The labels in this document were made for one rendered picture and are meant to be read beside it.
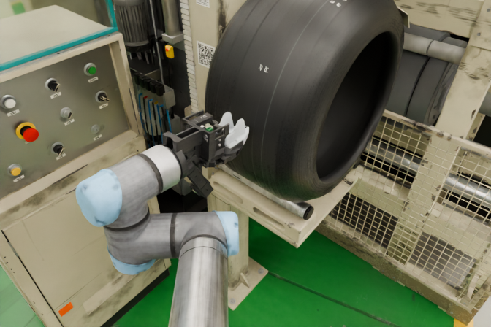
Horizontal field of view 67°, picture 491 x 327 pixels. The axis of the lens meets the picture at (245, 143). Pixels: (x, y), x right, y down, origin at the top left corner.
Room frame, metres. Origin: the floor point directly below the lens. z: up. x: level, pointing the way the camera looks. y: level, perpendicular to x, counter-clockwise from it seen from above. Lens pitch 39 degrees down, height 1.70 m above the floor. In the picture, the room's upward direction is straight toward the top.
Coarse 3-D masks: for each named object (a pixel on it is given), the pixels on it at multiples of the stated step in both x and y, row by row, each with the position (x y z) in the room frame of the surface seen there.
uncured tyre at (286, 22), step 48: (288, 0) 0.80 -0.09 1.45; (384, 0) 0.84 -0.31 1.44; (240, 48) 0.75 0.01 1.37; (288, 48) 0.69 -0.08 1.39; (336, 48) 0.68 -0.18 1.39; (384, 48) 1.02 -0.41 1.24; (240, 96) 0.68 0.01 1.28; (288, 96) 0.63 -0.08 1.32; (336, 96) 1.08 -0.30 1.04; (384, 96) 0.94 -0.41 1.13; (288, 144) 0.60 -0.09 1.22; (336, 144) 0.95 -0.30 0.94; (288, 192) 0.62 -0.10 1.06
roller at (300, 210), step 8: (224, 168) 0.87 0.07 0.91; (232, 176) 0.86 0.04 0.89; (240, 176) 0.83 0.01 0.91; (248, 184) 0.81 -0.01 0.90; (264, 192) 0.77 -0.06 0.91; (280, 200) 0.73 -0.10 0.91; (288, 208) 0.71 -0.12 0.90; (296, 208) 0.70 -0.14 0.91; (304, 208) 0.69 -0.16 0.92; (312, 208) 0.70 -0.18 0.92; (304, 216) 0.68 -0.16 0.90
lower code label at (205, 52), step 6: (198, 42) 1.03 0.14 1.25; (198, 48) 1.04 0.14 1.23; (204, 48) 1.02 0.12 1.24; (210, 48) 1.00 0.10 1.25; (198, 54) 1.04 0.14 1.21; (204, 54) 1.02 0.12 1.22; (210, 54) 1.00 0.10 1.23; (198, 60) 1.04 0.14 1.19; (204, 60) 1.02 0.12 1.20; (210, 60) 1.00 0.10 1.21
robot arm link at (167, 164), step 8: (144, 152) 0.47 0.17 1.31; (152, 152) 0.47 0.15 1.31; (160, 152) 0.47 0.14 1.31; (168, 152) 0.47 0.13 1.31; (152, 160) 0.45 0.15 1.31; (160, 160) 0.45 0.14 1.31; (168, 160) 0.46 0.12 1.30; (176, 160) 0.46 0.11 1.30; (160, 168) 0.44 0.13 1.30; (168, 168) 0.45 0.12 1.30; (176, 168) 0.45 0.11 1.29; (168, 176) 0.44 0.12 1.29; (176, 176) 0.45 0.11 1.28; (168, 184) 0.43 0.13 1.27
